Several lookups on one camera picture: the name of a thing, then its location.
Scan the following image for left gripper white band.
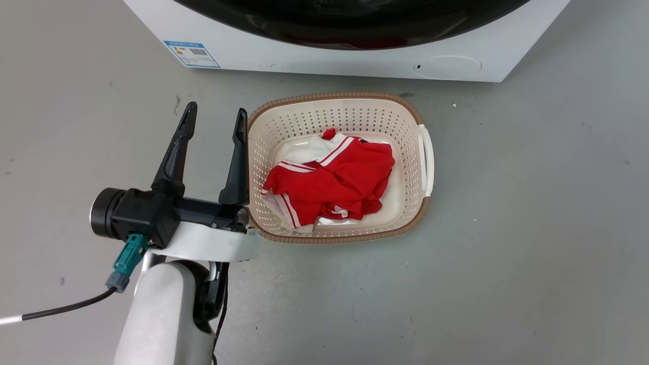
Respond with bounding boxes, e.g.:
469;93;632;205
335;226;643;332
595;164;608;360
146;101;258;263

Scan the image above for black glass washing machine door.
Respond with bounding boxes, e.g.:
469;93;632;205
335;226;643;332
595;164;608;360
172;0;531;51

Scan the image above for white front-load washing machine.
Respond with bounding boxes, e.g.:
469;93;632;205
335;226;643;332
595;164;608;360
123;0;571;83

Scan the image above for beige perforated plastic laundry basket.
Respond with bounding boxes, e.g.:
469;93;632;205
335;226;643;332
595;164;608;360
247;92;435;245

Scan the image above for blue white energy label sticker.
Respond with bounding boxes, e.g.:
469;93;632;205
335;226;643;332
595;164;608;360
163;41;221;69

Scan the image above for red and white garment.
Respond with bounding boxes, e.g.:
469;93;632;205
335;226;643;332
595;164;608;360
260;128;396;234

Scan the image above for round white drain filter cover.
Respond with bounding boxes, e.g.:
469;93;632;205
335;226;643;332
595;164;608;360
413;55;482;80

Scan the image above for teal plug black camera cable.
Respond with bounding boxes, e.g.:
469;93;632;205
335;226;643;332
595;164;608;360
0;233;150;325

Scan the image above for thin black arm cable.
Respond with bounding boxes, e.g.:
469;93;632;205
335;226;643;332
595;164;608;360
210;262;230;365

